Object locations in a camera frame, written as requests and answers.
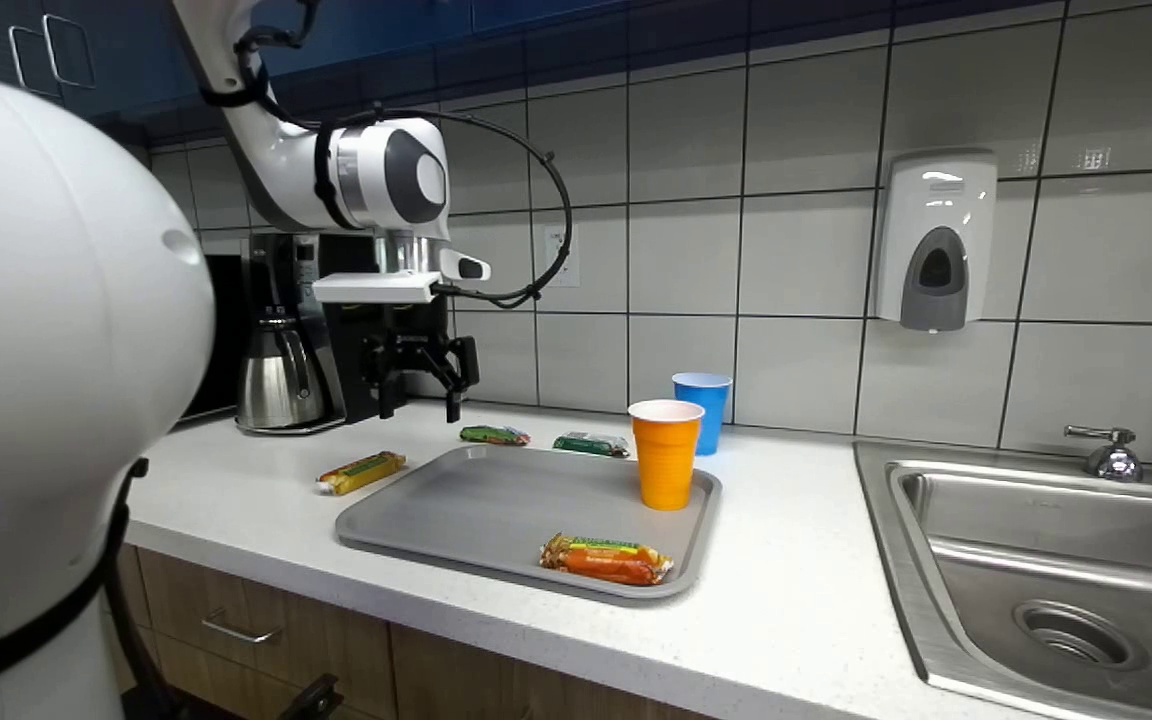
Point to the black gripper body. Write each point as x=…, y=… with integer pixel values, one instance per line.
x=408, y=336

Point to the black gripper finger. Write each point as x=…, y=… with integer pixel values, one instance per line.
x=458, y=366
x=373, y=380

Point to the orange yellow candy bar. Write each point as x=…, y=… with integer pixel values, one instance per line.
x=362, y=472

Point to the dark teal candy bar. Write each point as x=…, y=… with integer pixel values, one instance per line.
x=589, y=447

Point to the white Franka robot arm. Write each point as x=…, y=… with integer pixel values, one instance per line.
x=68, y=332

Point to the gray plastic tray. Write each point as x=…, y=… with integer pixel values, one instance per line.
x=496, y=520

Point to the orange green candy bar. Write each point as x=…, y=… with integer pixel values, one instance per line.
x=604, y=561

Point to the steel coffee carafe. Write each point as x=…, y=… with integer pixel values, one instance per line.
x=282, y=380

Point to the black coffee maker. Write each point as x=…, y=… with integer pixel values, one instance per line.
x=284, y=272

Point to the black box appliance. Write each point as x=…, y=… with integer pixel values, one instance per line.
x=221, y=332

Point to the orange plastic cup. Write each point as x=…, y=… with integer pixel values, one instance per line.
x=667, y=460

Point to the blue plastic cup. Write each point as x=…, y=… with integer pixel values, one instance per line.
x=715, y=402

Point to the wooden counter cabinet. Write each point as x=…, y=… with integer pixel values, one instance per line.
x=338, y=655

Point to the stainless steel sink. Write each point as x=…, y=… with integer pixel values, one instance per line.
x=1071, y=574

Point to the chrome sink faucet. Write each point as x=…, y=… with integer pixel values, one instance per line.
x=1119, y=460

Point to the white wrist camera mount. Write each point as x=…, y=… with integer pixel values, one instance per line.
x=382, y=286

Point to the white wall power outlet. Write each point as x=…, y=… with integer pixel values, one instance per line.
x=554, y=257

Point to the white wall soap dispenser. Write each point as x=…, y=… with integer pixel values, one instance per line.
x=939, y=213

